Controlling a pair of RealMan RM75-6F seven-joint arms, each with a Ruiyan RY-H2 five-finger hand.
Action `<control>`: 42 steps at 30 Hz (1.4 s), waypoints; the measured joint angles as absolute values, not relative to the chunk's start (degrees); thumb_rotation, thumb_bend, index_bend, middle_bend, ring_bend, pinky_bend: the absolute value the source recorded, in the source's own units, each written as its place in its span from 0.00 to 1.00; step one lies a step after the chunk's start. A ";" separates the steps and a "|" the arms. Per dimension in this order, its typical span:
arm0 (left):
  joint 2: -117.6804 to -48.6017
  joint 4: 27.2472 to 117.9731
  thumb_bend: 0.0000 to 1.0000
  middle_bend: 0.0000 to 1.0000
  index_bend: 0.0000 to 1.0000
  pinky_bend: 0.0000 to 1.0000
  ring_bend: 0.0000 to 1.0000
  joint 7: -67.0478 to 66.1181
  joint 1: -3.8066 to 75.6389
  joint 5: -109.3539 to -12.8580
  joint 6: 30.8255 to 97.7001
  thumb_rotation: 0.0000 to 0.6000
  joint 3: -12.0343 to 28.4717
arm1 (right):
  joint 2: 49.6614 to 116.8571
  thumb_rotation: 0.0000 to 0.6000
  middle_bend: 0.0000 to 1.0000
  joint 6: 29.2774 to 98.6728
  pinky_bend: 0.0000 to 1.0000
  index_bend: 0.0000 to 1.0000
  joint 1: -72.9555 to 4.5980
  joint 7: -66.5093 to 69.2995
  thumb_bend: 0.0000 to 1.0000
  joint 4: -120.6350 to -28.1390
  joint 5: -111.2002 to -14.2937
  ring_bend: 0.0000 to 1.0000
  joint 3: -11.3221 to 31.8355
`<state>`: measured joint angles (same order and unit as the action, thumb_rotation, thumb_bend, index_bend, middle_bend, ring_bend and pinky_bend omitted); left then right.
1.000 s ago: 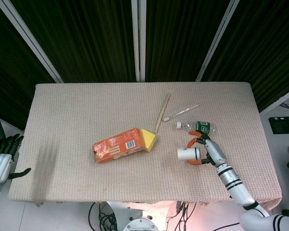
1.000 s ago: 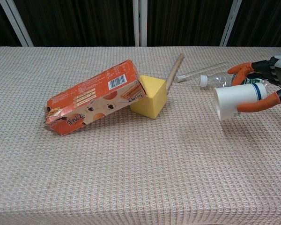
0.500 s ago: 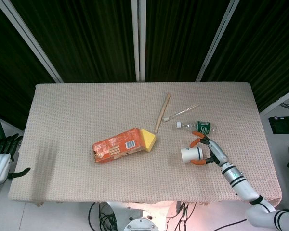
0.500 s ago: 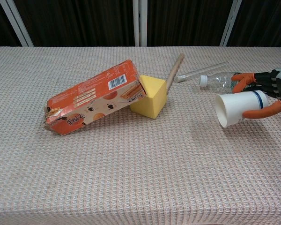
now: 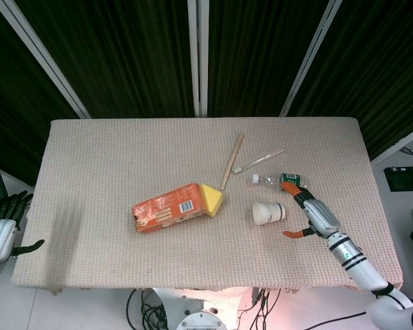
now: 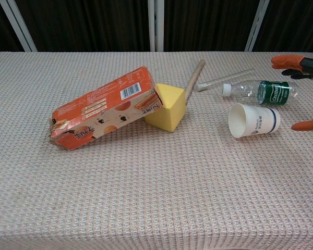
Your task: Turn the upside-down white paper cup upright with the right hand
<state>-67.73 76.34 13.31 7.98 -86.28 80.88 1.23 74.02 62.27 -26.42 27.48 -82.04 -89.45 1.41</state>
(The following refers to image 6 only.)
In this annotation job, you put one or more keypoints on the dark green partition panel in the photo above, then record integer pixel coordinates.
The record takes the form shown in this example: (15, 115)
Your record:
(94, 26)
(208, 26)
(294, 26)
(0, 26)

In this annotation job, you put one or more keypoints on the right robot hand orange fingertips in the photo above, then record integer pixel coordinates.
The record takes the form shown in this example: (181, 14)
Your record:
(289, 62)

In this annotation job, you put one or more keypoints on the wooden stick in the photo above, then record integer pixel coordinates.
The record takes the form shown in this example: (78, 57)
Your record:
(194, 78)

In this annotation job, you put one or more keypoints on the yellow sponge block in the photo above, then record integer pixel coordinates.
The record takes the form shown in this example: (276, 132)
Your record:
(169, 109)

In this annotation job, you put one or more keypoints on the white paper cup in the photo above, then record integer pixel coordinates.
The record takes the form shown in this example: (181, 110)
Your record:
(258, 120)

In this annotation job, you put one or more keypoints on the orange snack carton box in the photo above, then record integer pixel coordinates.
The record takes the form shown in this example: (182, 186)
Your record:
(104, 104)

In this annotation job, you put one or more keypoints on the clear plastic tube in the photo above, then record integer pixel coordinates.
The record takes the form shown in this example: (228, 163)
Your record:
(224, 78)

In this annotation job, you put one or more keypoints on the clear bottle green label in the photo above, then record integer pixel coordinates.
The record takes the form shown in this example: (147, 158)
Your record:
(271, 92)

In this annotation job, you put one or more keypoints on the white partition post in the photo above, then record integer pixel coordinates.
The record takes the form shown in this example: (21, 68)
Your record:
(257, 26)
(22, 26)
(155, 26)

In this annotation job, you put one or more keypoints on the beige woven tablecloth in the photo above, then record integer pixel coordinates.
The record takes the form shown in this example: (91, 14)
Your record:
(146, 195)

